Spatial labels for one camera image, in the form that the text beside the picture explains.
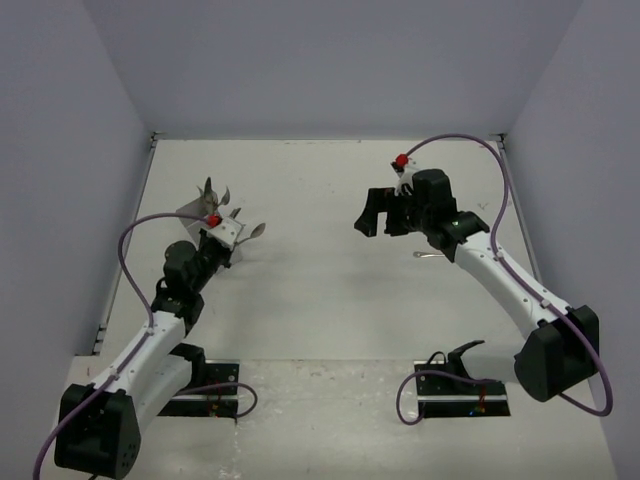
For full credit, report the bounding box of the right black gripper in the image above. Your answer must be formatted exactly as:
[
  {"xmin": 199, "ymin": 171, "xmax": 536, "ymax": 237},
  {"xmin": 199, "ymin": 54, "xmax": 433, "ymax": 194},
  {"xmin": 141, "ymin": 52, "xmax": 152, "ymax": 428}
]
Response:
[{"xmin": 356, "ymin": 187, "xmax": 432, "ymax": 237}]

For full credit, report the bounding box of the large steel spoon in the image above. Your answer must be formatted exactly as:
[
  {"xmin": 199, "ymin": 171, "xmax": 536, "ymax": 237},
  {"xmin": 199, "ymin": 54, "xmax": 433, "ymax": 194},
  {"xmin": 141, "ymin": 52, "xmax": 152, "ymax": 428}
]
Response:
[{"xmin": 236, "ymin": 222, "xmax": 266, "ymax": 246}]

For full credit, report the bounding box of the crosswise steel spoon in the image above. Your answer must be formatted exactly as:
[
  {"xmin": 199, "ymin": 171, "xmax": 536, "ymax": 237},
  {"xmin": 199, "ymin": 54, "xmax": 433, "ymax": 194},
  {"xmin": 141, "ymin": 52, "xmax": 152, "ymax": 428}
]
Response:
[{"xmin": 413, "ymin": 251, "xmax": 444, "ymax": 259}]

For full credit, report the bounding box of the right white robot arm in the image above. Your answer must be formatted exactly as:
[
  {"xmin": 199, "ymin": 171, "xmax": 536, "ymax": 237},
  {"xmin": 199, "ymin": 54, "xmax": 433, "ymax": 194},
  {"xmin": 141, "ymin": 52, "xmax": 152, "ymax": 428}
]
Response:
[{"xmin": 354, "ymin": 169, "xmax": 599, "ymax": 402}]

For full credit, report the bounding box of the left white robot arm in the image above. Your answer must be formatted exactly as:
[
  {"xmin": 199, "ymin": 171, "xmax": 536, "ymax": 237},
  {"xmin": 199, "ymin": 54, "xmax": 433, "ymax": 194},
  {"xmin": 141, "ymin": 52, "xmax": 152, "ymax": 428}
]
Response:
[{"xmin": 54, "ymin": 226, "xmax": 237, "ymax": 479}]

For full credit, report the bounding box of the clear plastic utensil container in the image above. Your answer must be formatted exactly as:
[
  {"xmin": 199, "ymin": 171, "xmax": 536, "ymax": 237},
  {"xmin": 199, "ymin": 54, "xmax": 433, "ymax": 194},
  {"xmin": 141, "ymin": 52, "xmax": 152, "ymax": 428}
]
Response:
[{"xmin": 177, "ymin": 200, "xmax": 243, "ymax": 265}]

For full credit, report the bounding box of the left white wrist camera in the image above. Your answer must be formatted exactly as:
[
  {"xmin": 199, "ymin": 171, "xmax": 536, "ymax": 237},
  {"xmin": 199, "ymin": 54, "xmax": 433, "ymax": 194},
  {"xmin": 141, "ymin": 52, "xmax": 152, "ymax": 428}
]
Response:
[{"xmin": 206, "ymin": 215, "xmax": 245, "ymax": 250}]

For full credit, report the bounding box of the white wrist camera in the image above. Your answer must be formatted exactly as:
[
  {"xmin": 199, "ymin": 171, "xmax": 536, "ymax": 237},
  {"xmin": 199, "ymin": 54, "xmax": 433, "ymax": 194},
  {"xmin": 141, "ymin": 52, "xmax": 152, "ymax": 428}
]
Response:
[
  {"xmin": 206, "ymin": 215, "xmax": 245, "ymax": 250},
  {"xmin": 391, "ymin": 155, "xmax": 418, "ymax": 196}
]

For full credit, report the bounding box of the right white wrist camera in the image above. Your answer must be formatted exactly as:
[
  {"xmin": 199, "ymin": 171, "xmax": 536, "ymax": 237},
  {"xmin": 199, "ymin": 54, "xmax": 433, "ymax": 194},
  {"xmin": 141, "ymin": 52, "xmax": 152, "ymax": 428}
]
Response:
[{"xmin": 391, "ymin": 155, "xmax": 418, "ymax": 196}]

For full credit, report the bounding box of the left corner metal bracket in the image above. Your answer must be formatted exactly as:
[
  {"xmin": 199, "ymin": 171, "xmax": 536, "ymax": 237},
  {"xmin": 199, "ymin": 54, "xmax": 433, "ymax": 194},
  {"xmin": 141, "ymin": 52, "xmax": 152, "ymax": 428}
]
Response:
[{"xmin": 150, "ymin": 131, "xmax": 165, "ymax": 150}]

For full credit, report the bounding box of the corner metal bracket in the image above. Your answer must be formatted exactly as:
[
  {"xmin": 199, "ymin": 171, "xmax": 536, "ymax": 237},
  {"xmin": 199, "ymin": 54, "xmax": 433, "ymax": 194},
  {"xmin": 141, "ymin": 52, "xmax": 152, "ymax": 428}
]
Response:
[
  {"xmin": 490, "ymin": 133, "xmax": 506, "ymax": 150},
  {"xmin": 150, "ymin": 131, "xmax": 165, "ymax": 150}
]

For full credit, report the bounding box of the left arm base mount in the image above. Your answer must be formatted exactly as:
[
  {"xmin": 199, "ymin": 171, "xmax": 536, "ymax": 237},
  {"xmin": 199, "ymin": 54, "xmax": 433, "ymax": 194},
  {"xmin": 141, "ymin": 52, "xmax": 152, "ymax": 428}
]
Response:
[{"xmin": 158, "ymin": 360, "xmax": 258, "ymax": 421}]

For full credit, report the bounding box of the right corner metal bracket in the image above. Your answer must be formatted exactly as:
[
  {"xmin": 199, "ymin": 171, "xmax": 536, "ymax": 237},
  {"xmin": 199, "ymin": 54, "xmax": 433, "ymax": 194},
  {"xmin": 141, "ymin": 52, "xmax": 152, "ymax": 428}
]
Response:
[{"xmin": 490, "ymin": 133, "xmax": 506, "ymax": 150}]

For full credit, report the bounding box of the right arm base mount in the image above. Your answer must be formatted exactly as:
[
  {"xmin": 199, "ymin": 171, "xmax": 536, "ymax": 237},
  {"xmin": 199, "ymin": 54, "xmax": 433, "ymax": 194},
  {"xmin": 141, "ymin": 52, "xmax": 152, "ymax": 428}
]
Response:
[{"xmin": 395, "ymin": 340, "xmax": 516, "ymax": 426}]

